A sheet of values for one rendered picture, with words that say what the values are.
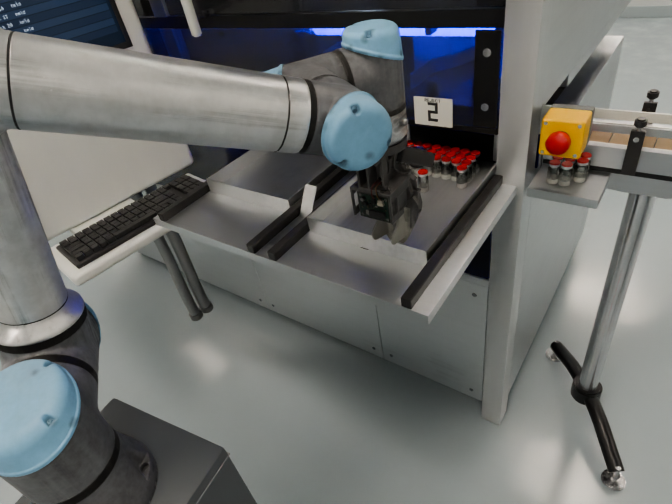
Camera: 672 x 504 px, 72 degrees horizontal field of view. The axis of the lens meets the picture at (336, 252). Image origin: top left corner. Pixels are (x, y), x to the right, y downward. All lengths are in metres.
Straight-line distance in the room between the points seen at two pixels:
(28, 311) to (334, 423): 1.18
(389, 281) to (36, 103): 0.56
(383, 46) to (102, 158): 0.97
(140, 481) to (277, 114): 0.53
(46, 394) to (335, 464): 1.11
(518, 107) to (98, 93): 0.72
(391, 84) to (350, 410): 1.26
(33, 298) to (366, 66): 0.50
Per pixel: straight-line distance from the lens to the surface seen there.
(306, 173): 1.14
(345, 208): 0.98
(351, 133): 0.47
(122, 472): 0.73
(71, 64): 0.44
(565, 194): 1.01
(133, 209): 1.36
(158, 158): 1.49
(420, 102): 1.02
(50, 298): 0.70
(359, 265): 0.83
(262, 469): 1.66
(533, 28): 0.90
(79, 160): 1.41
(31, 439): 0.63
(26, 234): 0.65
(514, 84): 0.94
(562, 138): 0.92
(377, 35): 0.62
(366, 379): 1.76
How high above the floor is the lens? 1.41
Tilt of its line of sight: 38 degrees down
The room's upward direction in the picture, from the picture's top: 12 degrees counter-clockwise
